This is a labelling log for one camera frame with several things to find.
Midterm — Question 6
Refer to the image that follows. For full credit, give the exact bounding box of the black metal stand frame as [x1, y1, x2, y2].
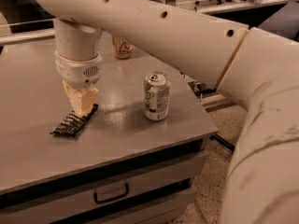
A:
[210, 134, 235, 152]

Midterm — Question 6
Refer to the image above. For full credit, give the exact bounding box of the grey drawer with black handle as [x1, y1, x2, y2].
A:
[1, 151, 207, 224]

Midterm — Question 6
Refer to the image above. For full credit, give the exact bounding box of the gold brown soda can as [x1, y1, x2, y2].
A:
[112, 36, 132, 60]

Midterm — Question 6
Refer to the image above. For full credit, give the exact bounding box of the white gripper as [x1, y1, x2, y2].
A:
[54, 52, 102, 117]

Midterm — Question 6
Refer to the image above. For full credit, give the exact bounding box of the white green 7up can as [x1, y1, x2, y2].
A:
[143, 71, 170, 121]

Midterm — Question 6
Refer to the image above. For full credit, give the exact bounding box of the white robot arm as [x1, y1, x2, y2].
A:
[36, 0, 299, 224]

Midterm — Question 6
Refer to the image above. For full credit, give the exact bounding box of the dark chocolate rxbar wrapper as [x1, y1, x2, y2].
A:
[50, 104, 98, 138]

